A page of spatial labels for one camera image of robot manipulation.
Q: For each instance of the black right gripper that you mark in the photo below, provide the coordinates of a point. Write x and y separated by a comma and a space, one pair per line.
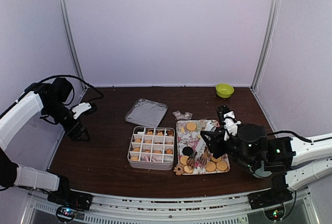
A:
217, 139

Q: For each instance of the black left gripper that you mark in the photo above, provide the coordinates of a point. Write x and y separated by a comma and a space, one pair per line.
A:
73, 135

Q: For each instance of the silver serving tongs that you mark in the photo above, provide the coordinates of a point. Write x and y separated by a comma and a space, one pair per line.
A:
197, 143

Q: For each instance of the silver tin lid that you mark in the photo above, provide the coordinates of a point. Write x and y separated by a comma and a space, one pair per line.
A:
146, 113

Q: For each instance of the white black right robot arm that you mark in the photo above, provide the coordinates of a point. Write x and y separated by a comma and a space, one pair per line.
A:
293, 159

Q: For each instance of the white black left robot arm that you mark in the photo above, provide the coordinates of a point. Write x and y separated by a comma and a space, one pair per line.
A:
29, 128

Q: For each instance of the floral rectangular tray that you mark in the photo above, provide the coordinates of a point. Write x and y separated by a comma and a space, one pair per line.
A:
191, 167

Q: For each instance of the round tan perforated biscuit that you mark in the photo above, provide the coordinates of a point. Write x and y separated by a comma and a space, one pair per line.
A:
191, 126

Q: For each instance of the black sandwich cookie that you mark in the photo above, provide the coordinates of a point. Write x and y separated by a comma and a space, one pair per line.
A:
187, 151

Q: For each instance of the clear printed cookie wrappers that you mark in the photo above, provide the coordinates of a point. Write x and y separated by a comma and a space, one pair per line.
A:
179, 116

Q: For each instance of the flower shaped brown cookie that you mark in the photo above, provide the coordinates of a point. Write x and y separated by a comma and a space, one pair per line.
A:
179, 169

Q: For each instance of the lime green bowl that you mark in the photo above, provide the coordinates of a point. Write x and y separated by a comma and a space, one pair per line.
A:
224, 90

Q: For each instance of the pale green ceramic bowl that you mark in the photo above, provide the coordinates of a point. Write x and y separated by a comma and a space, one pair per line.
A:
261, 173

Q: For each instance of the grey divided cookie tin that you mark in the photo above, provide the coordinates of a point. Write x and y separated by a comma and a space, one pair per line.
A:
146, 141

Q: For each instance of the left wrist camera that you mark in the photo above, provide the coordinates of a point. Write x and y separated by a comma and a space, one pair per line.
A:
84, 108

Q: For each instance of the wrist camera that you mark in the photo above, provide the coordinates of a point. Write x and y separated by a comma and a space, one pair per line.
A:
84, 108
250, 136

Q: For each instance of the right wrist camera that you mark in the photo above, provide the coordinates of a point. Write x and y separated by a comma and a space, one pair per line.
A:
250, 136

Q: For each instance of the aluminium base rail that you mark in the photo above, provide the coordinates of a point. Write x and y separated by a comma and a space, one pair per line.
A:
231, 208

